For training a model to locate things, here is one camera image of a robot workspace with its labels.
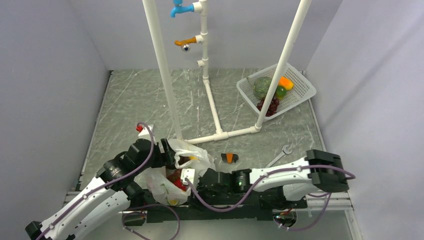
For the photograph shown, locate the silver wrench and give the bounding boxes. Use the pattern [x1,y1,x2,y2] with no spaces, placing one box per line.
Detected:
[265,145,293,168]

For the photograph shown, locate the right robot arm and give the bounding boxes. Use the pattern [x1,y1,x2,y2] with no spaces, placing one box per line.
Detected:
[195,149,353,208]

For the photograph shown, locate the green fake melon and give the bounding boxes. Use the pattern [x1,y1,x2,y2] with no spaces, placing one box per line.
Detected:
[252,76,272,100]

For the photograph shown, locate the silver metal ball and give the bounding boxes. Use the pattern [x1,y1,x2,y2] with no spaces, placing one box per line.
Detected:
[181,44,191,53]

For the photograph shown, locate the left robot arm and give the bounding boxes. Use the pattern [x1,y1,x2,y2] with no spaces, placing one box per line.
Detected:
[25,138,176,240]

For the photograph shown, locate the purple fake grapes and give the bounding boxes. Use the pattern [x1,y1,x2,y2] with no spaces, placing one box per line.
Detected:
[256,96,280,117]

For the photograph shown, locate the orange fake fruit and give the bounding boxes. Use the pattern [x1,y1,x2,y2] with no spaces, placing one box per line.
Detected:
[278,76,294,91]

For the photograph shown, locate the orange hex key set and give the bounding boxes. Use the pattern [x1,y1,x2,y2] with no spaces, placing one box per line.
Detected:
[221,153,239,164]

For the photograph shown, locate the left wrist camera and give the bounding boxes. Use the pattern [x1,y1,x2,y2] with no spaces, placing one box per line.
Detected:
[135,122,156,141]

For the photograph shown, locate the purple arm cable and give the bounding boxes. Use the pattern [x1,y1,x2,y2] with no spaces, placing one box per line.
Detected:
[34,122,181,240]
[184,164,357,232]

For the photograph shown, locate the orange tap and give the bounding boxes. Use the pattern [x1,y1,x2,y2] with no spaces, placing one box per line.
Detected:
[174,37,197,47]

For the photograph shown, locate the white pvc pipe frame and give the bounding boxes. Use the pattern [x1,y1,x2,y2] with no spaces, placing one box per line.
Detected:
[142,0,317,144]

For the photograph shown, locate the white printed plastic bag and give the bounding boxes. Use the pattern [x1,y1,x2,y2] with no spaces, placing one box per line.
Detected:
[135,139,216,206]

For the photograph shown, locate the brown fake fruit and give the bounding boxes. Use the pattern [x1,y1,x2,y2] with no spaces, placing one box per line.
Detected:
[178,156,197,166]

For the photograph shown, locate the white plastic basket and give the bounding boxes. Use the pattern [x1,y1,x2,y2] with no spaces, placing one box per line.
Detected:
[236,62,317,122]

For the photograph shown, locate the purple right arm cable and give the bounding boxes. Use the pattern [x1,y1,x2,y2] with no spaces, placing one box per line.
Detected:
[184,164,357,232]

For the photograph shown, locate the green fake lime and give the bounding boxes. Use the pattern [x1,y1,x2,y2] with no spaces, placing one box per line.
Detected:
[274,85,288,100]

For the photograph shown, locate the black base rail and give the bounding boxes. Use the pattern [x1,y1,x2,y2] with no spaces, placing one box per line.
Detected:
[110,187,307,223]

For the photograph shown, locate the blue tap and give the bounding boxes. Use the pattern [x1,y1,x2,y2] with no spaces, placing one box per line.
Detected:
[170,0,195,18]

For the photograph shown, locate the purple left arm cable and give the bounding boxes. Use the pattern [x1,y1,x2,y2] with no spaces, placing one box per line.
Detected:
[34,122,181,240]

